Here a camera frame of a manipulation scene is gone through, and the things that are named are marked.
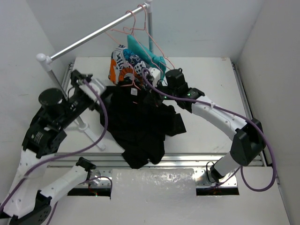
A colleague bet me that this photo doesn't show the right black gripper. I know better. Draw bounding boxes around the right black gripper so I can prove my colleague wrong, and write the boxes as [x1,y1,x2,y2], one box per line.
[144,78,178,106]

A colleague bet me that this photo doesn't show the pink wire hanger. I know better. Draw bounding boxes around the pink wire hanger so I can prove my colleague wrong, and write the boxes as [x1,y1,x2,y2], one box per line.
[104,10,165,78]
[123,0,175,71]
[118,68,141,105]

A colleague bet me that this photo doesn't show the black shirt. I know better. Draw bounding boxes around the black shirt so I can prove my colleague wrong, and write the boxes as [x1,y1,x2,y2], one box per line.
[101,84,186,169]

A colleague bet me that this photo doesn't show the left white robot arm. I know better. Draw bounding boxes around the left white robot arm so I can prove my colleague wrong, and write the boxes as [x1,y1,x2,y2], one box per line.
[0,70,106,225]

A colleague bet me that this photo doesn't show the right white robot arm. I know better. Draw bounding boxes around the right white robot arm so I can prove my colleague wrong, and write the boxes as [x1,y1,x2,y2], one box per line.
[142,68,266,182]

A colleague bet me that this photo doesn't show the orange navy patterned shirt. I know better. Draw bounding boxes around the orange navy patterned shirt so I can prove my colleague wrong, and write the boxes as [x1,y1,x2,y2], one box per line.
[108,45,150,85]

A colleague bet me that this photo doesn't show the teal shirt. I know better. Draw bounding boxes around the teal shirt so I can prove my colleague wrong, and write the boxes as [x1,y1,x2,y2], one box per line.
[127,35,166,76]

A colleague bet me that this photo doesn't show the silver clothes rack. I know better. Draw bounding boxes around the silver clothes rack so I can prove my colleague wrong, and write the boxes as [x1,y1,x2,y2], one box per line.
[36,0,154,151]

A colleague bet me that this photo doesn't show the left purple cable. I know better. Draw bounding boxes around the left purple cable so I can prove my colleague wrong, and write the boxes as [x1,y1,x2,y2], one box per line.
[0,81,109,225]

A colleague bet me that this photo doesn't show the purple cable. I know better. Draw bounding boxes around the purple cable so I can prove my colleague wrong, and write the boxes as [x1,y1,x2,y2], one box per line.
[141,68,277,192]
[0,81,109,225]

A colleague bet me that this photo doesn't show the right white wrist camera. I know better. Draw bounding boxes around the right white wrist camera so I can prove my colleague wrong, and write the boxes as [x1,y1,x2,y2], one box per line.
[146,67,161,87]

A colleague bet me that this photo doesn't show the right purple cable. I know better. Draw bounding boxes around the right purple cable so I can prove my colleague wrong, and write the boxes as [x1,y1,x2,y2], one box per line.
[141,68,277,192]

